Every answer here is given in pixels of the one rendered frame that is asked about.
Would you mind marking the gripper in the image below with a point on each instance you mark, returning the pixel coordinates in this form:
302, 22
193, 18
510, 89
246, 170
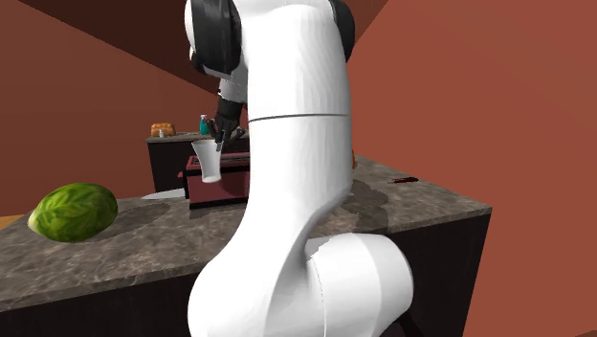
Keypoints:
228, 115

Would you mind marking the white cup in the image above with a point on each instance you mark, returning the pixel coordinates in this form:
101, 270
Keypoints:
209, 161

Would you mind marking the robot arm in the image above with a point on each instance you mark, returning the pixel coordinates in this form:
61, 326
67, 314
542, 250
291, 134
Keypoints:
298, 163

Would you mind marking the dark red toaster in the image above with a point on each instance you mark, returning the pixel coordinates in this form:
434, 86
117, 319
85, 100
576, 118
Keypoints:
224, 184

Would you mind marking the dark cabinet with grey top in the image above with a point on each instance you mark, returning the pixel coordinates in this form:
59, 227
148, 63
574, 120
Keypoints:
168, 161

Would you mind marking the white plate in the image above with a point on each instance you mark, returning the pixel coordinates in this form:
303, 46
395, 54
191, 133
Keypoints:
163, 193

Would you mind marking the small orange thing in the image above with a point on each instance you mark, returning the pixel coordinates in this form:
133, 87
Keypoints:
354, 161

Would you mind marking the green cabbage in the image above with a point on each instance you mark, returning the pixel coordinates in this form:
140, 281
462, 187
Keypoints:
73, 212

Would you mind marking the dark red knife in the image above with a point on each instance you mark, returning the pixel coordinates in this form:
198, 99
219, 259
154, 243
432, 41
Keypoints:
404, 179

